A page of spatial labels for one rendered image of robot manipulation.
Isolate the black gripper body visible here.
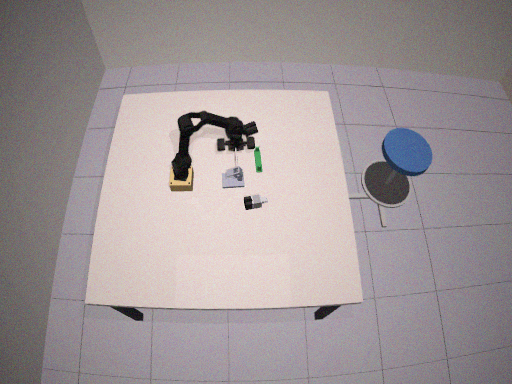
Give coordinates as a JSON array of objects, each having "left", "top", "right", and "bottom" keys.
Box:
[{"left": 217, "top": 137, "right": 255, "bottom": 151}]

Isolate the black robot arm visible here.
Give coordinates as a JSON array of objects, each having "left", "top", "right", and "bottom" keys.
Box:
[{"left": 171, "top": 110, "right": 258, "bottom": 181}]

